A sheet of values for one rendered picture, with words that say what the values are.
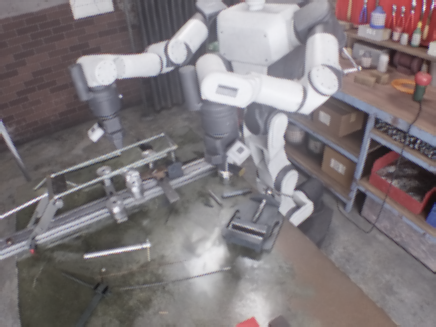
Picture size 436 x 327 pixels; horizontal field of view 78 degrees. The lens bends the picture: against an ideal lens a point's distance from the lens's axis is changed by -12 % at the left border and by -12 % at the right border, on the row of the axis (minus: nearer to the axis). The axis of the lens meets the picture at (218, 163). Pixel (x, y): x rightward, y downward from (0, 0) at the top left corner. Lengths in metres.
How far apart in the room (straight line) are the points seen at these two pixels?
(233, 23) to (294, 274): 0.76
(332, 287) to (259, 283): 0.18
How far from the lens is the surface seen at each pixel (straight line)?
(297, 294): 0.76
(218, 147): 0.71
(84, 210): 1.01
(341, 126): 2.06
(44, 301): 0.89
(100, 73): 0.80
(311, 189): 1.81
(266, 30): 0.95
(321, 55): 0.83
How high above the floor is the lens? 1.54
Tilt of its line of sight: 37 degrees down
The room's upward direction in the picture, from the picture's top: 5 degrees counter-clockwise
